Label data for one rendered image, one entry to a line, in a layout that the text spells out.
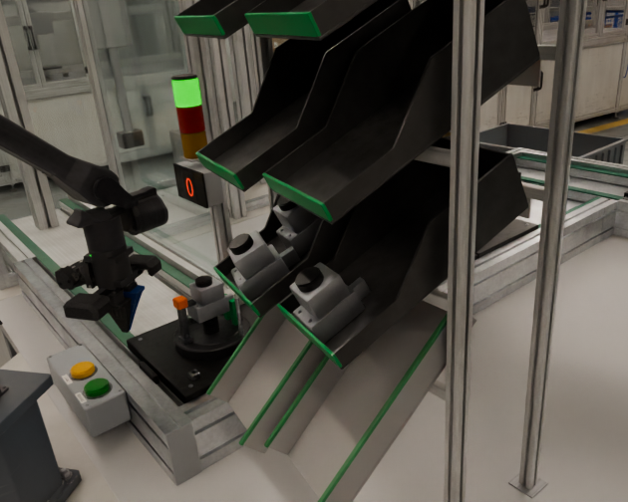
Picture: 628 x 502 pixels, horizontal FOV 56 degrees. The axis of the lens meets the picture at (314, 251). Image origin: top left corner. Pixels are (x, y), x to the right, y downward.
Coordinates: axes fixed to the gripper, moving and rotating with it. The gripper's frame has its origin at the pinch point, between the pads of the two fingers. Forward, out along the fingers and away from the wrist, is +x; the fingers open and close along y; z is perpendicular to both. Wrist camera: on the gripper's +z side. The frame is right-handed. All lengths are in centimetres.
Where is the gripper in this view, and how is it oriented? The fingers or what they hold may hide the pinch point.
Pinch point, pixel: (122, 313)
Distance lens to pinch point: 103.0
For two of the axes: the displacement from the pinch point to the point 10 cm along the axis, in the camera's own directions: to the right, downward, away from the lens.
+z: -9.5, -0.6, 3.0
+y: -3.0, 4.0, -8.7
